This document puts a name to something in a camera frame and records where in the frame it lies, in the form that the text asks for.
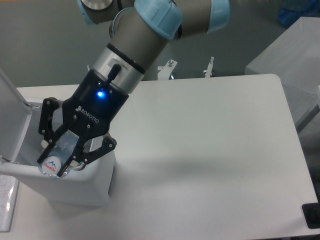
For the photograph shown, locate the black device at table edge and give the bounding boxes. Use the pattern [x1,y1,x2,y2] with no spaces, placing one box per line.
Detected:
[302,202,320,229]

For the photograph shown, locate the crushed clear plastic bottle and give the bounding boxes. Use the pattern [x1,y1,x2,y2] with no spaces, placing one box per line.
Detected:
[38,130,79,179]

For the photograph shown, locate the white metal base bracket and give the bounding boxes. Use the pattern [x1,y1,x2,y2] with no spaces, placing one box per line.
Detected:
[85,56,216,81]

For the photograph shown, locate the blue object in background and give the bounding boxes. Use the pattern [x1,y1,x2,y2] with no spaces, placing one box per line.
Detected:
[277,0,320,29]

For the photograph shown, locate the laminated paper sheet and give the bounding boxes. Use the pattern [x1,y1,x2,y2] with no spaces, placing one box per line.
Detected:
[0,175,19,233]

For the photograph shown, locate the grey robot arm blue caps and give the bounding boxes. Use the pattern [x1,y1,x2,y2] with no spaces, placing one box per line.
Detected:
[37,0,231,178]

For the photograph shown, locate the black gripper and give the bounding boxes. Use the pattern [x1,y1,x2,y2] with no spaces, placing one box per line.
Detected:
[37,68,129,177]

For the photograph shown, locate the white trash can open lid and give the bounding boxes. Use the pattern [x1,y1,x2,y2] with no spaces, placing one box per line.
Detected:
[0,71,116,207]

